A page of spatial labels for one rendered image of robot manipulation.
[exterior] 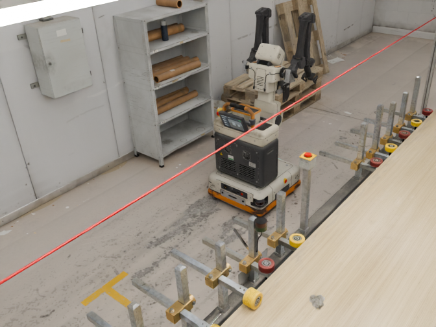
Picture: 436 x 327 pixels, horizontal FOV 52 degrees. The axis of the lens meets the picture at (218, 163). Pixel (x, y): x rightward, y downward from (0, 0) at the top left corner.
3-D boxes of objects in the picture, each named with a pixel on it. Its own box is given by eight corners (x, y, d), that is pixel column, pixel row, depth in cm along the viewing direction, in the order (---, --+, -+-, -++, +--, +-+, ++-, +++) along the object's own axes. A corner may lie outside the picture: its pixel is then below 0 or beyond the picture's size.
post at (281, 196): (275, 261, 259) (276, 192, 234) (278, 258, 261) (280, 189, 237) (280, 264, 257) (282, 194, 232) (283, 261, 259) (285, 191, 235)
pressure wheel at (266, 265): (255, 280, 226) (254, 263, 220) (264, 271, 231) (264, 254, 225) (268, 287, 221) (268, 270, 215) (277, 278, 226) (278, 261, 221)
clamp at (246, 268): (239, 270, 229) (238, 262, 227) (254, 255, 238) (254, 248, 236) (247, 274, 226) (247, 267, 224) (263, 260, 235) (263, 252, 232)
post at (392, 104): (381, 158, 356) (390, 102, 332) (383, 156, 359) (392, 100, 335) (385, 159, 354) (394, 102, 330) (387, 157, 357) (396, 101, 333)
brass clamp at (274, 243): (266, 244, 246) (266, 237, 244) (279, 231, 255) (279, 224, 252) (275, 249, 243) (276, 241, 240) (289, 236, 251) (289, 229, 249)
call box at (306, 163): (298, 168, 250) (298, 156, 246) (305, 163, 255) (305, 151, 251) (309, 172, 246) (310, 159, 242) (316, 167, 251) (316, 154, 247)
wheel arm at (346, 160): (318, 156, 328) (318, 150, 326) (320, 154, 330) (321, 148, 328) (376, 174, 303) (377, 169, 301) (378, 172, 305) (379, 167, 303)
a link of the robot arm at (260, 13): (253, 7, 389) (263, 8, 384) (262, 6, 399) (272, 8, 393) (249, 59, 407) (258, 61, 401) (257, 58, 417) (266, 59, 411)
